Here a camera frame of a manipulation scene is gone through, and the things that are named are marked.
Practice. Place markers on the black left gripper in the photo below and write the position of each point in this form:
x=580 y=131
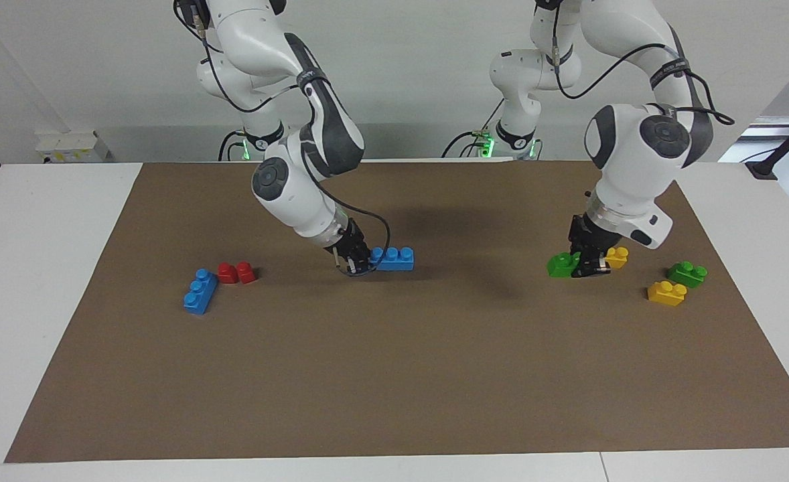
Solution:
x=592 y=237

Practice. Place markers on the blue three-stud toy brick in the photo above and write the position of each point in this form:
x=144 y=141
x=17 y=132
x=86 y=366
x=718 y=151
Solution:
x=394 y=260
x=200 y=293

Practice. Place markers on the red two-stud toy brick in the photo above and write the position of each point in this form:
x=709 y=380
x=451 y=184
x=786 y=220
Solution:
x=237 y=274

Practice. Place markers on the white wall power box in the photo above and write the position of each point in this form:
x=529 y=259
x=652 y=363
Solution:
x=66 y=144

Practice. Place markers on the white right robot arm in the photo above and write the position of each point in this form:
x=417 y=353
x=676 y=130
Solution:
x=287 y=187

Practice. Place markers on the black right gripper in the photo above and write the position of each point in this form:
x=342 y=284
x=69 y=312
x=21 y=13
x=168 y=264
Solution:
x=353 y=246

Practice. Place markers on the black camera stand pole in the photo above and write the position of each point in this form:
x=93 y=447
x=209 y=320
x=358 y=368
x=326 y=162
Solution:
x=763 y=167

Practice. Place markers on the brown paper table mat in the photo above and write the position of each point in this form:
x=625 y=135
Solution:
x=394 y=375

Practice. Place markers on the yellow two-stud toy brick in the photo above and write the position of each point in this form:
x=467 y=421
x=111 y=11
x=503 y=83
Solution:
x=617 y=258
x=666 y=295

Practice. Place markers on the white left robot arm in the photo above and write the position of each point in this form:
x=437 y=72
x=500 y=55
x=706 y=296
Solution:
x=629 y=174

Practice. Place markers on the green two-stud toy brick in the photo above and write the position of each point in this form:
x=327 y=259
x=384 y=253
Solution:
x=559 y=266
x=687 y=275

